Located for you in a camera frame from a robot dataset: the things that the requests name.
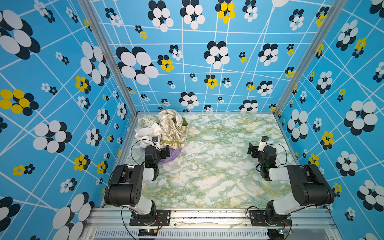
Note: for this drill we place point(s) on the right back aluminium corner post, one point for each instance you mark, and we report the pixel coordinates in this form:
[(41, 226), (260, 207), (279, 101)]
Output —
[(323, 31)]

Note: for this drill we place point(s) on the green patterned cloth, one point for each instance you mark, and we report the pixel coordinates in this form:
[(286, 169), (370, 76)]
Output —
[(174, 127)]

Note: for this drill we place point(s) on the purple cloth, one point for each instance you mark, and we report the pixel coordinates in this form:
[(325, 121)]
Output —
[(171, 154)]

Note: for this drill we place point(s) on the left back aluminium corner post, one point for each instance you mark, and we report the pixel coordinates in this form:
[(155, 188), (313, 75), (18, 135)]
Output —
[(91, 16)]

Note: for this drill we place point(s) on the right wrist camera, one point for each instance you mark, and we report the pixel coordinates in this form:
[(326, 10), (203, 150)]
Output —
[(263, 143)]

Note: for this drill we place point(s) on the white cloth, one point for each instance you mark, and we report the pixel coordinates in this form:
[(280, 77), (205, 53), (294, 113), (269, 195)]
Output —
[(145, 135)]

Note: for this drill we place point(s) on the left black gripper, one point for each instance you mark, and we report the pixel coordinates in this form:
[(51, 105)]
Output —
[(163, 152)]

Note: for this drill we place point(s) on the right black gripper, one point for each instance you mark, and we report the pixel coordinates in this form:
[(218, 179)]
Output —
[(253, 150)]

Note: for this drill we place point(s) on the right small circuit board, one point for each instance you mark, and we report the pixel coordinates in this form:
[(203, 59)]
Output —
[(276, 235)]

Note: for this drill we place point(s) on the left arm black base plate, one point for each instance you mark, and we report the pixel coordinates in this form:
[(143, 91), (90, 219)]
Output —
[(158, 218)]

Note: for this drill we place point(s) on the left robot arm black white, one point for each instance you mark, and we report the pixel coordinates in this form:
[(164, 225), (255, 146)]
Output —
[(125, 189)]

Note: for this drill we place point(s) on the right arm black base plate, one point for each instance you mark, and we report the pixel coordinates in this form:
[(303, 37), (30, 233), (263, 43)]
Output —
[(259, 218)]

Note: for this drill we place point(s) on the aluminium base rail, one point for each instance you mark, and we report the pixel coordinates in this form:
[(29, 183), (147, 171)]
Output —
[(210, 224)]

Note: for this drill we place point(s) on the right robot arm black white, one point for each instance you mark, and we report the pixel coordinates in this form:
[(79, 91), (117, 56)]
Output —
[(308, 186)]

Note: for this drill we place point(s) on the small circuit board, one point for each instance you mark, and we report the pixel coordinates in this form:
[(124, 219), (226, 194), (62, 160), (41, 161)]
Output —
[(276, 235), (147, 233)]

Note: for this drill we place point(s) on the left small circuit board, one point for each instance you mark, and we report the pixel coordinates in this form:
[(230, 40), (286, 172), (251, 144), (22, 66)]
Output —
[(147, 233)]

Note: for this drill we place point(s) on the aluminium corner post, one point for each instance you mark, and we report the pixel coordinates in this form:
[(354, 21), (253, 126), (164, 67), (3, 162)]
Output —
[(323, 31), (91, 16)]

